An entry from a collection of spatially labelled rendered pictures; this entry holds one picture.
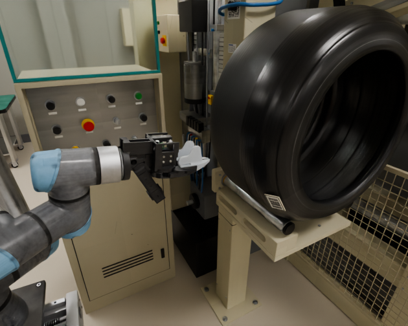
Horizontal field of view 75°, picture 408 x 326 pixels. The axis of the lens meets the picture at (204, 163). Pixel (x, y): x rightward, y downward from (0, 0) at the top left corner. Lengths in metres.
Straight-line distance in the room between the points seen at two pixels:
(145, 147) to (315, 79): 0.37
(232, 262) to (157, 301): 0.57
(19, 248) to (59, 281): 1.54
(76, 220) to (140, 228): 0.94
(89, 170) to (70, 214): 0.10
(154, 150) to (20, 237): 0.27
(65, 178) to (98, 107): 0.74
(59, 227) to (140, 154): 0.20
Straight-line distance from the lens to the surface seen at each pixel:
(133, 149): 0.55
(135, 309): 1.78
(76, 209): 0.58
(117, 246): 1.54
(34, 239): 0.55
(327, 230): 1.06
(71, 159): 0.53
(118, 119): 1.24
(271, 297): 1.83
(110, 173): 0.53
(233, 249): 1.39
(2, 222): 0.56
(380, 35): 0.75
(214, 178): 1.04
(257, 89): 0.63
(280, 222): 0.85
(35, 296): 1.03
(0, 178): 0.83
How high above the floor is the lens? 1.44
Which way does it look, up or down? 27 degrees down
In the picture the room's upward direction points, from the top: straight up
